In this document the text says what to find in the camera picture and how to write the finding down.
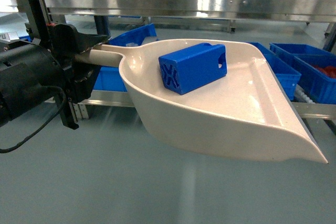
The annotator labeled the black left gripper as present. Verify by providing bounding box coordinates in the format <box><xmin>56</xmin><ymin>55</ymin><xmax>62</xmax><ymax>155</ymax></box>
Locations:
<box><xmin>20</xmin><ymin>0</ymin><xmax>110</xmax><ymax>130</ymax></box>

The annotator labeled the blue plastic block part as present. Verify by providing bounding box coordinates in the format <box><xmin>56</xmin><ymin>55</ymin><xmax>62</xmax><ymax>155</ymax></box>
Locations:
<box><xmin>158</xmin><ymin>43</ymin><xmax>227</xmax><ymax>95</ymax></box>

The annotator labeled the beige plastic dustpan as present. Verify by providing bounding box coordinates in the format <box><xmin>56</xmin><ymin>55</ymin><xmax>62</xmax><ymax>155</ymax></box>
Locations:
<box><xmin>76</xmin><ymin>39</ymin><xmax>327</xmax><ymax>163</ymax></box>

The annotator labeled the blue bin front right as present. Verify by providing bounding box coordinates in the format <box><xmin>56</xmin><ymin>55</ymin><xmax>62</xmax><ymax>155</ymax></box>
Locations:
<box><xmin>249</xmin><ymin>42</ymin><xmax>301</xmax><ymax>101</ymax></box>

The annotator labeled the blue bin far right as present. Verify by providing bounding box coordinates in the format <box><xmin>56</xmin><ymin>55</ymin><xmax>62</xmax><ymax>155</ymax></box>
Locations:
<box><xmin>270</xmin><ymin>43</ymin><xmax>335</xmax><ymax>104</ymax></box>

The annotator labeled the black cable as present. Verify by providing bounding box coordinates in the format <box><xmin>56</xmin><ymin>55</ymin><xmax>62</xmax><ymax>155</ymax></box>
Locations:
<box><xmin>0</xmin><ymin>85</ymin><xmax>68</xmax><ymax>154</ymax></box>

